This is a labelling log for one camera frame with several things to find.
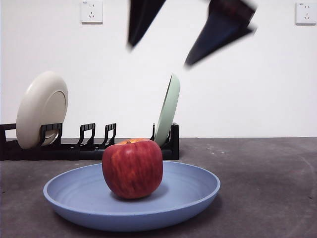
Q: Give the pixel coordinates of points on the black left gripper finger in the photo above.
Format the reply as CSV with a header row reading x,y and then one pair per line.
x,y
218,34
141,19

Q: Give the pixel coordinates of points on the red apple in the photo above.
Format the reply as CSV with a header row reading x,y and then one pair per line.
x,y
133,171

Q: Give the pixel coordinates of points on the blue round plate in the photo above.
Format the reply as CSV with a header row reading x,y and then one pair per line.
x,y
74,198

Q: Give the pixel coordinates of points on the pale green round plate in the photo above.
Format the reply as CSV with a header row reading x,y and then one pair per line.
x,y
168,111

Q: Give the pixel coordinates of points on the cream white round plate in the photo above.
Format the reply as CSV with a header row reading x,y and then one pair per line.
x,y
37,106

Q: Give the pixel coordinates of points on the black plastic plate rack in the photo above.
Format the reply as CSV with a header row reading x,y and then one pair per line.
x,y
62,151

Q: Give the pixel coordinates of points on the white wall power outlet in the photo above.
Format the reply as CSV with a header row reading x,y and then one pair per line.
x,y
91,12
305,13

